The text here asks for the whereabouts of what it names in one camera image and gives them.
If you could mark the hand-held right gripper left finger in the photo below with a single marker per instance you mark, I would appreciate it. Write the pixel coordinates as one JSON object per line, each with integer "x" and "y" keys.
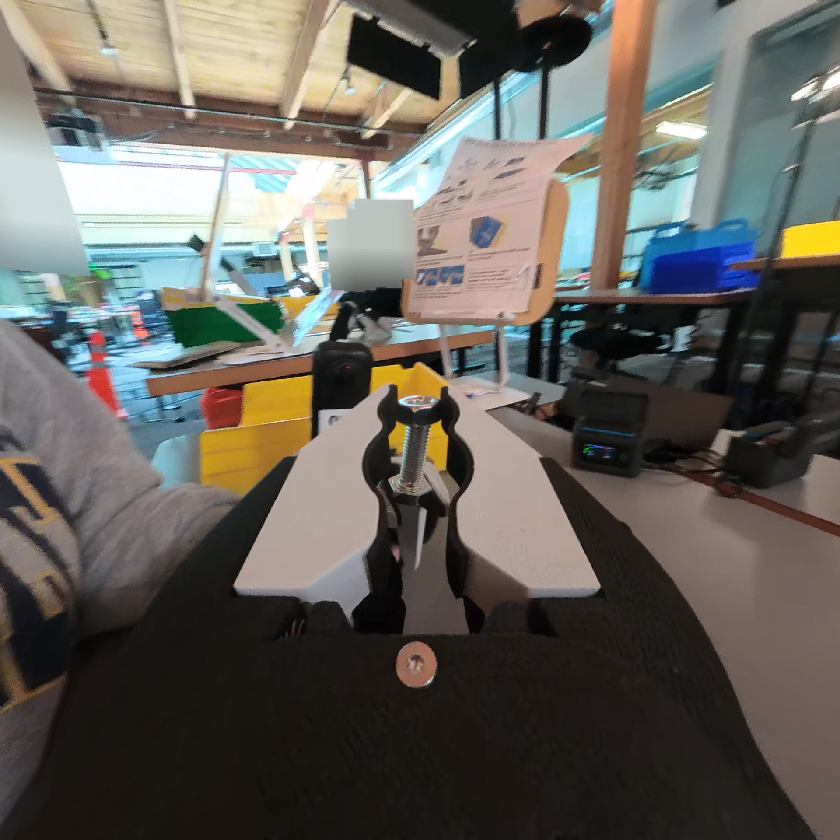
{"x": 308, "y": 525}

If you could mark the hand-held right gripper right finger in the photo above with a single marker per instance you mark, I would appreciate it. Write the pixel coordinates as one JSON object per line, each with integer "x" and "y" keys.
{"x": 518, "y": 525}

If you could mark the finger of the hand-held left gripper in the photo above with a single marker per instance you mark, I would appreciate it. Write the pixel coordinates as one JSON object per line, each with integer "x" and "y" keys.
{"x": 441, "y": 495}
{"x": 418, "y": 538}

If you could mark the silver hex nut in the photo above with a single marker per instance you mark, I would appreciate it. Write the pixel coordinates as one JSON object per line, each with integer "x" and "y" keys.
{"x": 410, "y": 487}

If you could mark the silver hex bolt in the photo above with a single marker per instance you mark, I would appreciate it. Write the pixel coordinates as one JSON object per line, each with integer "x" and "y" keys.
{"x": 413, "y": 453}

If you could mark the yellow storage bin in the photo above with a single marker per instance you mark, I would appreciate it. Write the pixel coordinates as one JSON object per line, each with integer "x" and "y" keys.
{"x": 262, "y": 446}

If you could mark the wooden work table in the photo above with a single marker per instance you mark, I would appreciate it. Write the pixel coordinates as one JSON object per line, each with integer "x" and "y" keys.
{"x": 262, "y": 374}

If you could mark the red storage bin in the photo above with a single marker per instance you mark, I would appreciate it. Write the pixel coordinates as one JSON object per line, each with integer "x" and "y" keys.
{"x": 220, "y": 407}

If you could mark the black label printer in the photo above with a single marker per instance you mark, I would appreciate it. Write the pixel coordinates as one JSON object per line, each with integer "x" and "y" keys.
{"x": 610, "y": 420}

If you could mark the green storage bin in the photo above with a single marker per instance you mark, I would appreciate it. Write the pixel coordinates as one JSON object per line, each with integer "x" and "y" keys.
{"x": 203, "y": 328}

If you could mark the black flat box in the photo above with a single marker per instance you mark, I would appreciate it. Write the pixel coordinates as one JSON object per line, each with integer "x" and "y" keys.
{"x": 689, "y": 420}

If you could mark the black office chair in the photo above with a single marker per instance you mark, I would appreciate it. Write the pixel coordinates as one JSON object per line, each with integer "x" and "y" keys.
{"x": 610, "y": 344}

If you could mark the orange traffic cone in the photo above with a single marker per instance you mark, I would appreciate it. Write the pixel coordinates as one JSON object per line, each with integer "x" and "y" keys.
{"x": 105, "y": 387}

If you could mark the instruction sheet on clipboard stand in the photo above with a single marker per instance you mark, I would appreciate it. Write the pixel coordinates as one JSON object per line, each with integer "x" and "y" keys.
{"x": 554, "y": 249}

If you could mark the black battery charger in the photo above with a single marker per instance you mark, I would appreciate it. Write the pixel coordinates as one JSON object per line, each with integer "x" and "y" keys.
{"x": 761, "y": 459}

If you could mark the person's torso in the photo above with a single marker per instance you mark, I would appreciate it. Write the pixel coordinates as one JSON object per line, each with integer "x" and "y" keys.
{"x": 39, "y": 525}

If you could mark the stack of blue bins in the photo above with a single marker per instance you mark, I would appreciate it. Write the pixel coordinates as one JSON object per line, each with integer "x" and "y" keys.
{"x": 695, "y": 269}

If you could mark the black floor lamp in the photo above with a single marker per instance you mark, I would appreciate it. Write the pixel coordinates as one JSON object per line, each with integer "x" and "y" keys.
{"x": 558, "y": 39}

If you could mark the small yellow bin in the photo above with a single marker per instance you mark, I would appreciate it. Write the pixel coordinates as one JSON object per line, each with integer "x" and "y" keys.
{"x": 814, "y": 239}

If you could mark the wooden post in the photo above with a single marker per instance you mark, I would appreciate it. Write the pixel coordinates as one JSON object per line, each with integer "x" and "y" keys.
{"x": 623, "y": 144}

